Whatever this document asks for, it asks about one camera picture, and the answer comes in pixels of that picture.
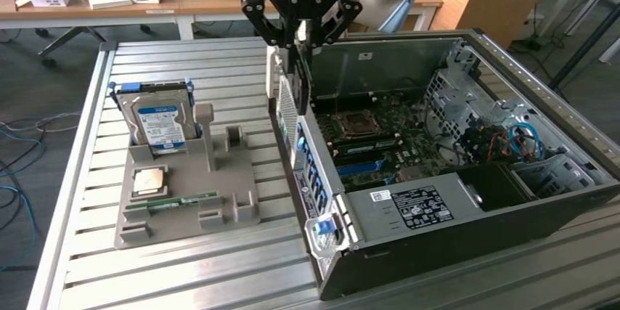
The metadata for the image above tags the green motherboard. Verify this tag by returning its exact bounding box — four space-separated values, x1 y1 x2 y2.
309 90 469 195

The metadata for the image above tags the white floor cable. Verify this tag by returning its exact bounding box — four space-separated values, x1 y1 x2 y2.
0 111 83 134

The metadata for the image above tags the dark green RAM stick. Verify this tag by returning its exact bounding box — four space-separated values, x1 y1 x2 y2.
332 138 404 157

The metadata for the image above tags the grey power supply unit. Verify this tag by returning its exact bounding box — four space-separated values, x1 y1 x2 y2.
344 174 485 242

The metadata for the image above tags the black red orange wire bundle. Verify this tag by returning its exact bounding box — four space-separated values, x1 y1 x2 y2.
457 123 516 166

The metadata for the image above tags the green graphics card black cooler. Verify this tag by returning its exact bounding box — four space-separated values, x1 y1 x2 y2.
283 18 313 117

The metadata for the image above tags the blue data wire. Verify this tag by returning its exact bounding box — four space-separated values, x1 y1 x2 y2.
507 122 548 161

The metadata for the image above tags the perforated metal drive cage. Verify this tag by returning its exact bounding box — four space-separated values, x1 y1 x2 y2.
424 68 503 140

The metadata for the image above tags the open black PC case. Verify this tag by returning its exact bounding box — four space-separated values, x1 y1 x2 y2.
265 28 620 302

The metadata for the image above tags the green RAM stick white label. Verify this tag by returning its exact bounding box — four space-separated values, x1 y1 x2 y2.
124 189 220 212

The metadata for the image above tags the grey parts rack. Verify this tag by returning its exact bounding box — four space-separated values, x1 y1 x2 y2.
113 102 263 251

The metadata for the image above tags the blue expansion slot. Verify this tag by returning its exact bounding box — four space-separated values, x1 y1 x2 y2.
335 160 389 177

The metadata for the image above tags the blue case latch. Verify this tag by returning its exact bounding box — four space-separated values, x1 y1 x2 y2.
312 216 340 239

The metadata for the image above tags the black metal post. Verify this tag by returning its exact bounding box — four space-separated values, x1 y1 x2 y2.
548 0 620 90

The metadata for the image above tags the hard disk blue bracket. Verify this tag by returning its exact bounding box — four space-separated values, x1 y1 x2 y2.
108 77 197 155

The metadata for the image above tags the blue floor cable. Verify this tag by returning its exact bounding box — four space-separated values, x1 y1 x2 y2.
0 121 45 273

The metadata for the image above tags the silver CPU chip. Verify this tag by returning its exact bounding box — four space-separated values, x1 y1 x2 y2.
131 168 169 195

